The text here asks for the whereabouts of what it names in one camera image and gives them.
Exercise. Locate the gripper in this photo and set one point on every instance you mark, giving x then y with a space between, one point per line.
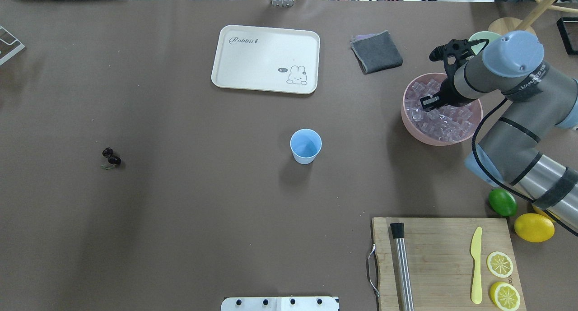
446 93

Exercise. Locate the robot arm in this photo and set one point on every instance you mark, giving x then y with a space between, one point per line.
541 98

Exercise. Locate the pile of clear ice cubes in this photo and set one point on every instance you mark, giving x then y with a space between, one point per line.
447 121

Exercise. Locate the light blue plastic cup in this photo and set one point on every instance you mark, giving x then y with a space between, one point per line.
305 145

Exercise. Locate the dark cherries pair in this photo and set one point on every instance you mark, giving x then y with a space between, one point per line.
113 161

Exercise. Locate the pink bowl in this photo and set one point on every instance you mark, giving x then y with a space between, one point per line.
415 126

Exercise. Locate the mint green bowl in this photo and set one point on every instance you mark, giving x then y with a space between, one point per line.
491 36

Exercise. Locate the wooden mug tree stand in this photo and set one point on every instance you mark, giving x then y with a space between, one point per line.
507 24

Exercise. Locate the green lime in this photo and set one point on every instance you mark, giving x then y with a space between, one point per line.
502 202

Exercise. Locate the yellow plastic knife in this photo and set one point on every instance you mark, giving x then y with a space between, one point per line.
475 252

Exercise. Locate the cream rabbit tray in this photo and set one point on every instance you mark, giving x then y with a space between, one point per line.
267 59

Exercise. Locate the bamboo cutting board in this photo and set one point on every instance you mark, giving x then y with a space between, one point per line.
439 260

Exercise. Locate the yellow lemon right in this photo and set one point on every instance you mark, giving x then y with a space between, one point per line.
533 227

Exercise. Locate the lemon slice lower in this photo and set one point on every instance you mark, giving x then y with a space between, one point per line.
500 264

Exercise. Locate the steel muddler black tip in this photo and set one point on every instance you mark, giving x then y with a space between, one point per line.
403 274

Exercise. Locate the lemon half upper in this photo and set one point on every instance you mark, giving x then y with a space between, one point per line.
505 296

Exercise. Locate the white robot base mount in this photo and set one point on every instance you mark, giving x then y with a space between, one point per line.
288 303

